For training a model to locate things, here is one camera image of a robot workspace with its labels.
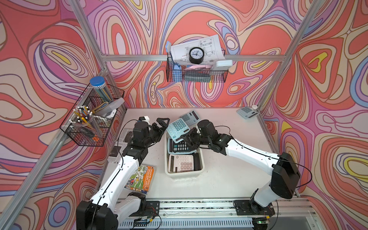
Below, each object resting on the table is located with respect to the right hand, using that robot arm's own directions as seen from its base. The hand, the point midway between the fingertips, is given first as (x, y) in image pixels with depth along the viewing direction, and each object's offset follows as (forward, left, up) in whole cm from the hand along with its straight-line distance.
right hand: (180, 140), depth 77 cm
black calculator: (+1, 0, -10) cm, 10 cm away
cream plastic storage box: (-16, 0, -9) cm, 18 cm away
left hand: (+6, +6, +7) cm, 11 cm away
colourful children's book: (-15, +22, -15) cm, 31 cm away
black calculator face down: (-8, -9, -12) cm, 17 cm away
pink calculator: (-8, +1, -13) cm, 15 cm away
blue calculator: (+7, +2, +1) cm, 7 cm away
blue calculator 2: (+32, -7, -18) cm, 37 cm away
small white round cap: (+45, -64, -22) cm, 82 cm away
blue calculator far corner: (+36, -54, -20) cm, 68 cm away
